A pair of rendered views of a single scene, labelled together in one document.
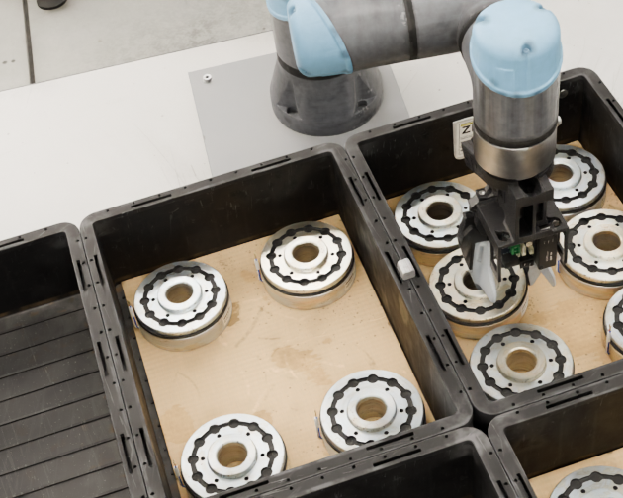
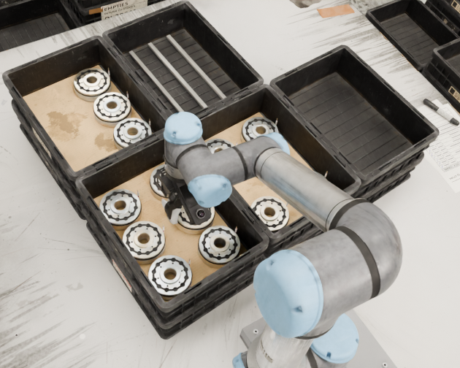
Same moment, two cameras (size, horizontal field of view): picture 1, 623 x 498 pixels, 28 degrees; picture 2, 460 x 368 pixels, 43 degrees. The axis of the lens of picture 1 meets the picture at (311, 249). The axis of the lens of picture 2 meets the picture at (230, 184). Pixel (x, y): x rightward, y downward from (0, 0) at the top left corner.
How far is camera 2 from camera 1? 1.57 m
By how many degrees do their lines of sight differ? 71
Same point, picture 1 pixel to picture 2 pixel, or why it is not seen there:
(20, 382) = (353, 156)
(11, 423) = (346, 142)
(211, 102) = (373, 348)
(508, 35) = (185, 116)
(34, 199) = (432, 296)
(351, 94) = not seen: hidden behind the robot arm
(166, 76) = not seen: outside the picture
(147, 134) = (404, 350)
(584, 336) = (147, 208)
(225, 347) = not seen: hidden behind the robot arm
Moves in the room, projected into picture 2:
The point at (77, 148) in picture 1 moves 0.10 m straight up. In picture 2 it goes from (434, 334) to (450, 320)
